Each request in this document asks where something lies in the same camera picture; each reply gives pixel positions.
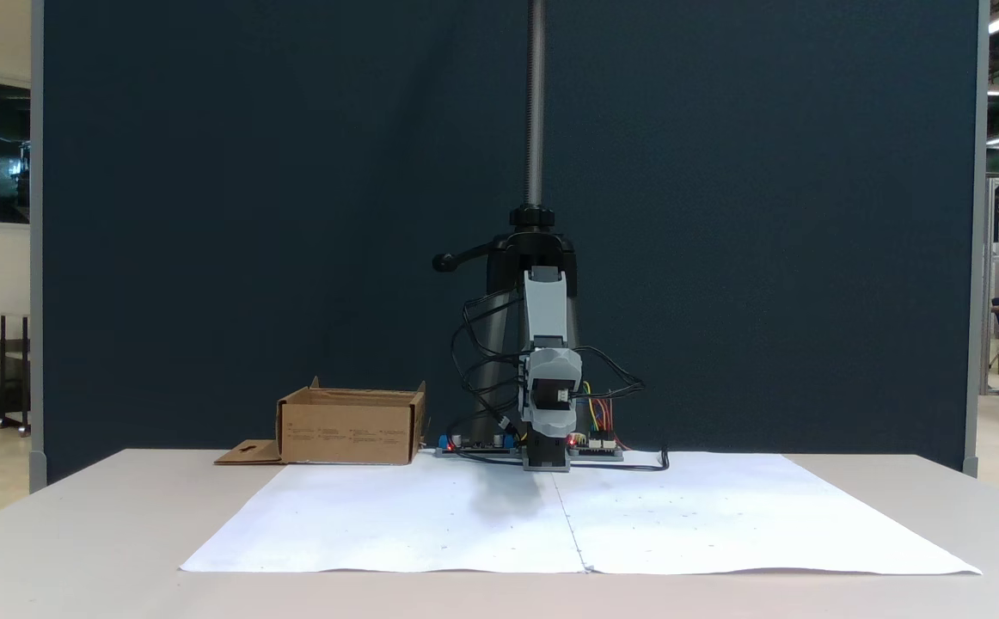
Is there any dark blue partition panel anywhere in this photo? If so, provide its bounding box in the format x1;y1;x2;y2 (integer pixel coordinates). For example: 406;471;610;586
29;0;990;493

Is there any black camera tripod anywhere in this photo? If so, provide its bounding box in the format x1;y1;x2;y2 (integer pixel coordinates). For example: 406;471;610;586
432;0;583;452

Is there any brown cardboard box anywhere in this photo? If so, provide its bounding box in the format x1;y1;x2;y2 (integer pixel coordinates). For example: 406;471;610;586
214;376;427;466

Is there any black wheeled cart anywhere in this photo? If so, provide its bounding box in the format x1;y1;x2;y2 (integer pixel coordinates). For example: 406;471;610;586
0;313;32;436

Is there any black cable on table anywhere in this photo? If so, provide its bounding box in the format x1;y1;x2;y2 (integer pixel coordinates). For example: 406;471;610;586
457;446;671;473

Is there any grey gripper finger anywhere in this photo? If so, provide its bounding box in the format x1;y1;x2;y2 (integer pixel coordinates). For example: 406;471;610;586
523;404;575;435

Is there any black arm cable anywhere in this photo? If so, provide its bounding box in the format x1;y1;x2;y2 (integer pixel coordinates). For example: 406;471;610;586
446;378;524;450
573;346;645;405
450;292;524;405

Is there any white framed window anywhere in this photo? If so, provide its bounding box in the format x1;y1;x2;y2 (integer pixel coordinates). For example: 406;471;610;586
0;72;33;234

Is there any blue circuit board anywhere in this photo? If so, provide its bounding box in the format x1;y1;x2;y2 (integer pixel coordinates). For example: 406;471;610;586
434;433;519;457

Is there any white paper sheet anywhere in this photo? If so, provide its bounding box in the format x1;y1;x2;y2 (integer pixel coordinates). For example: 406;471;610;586
180;453;591;574
551;451;982;575

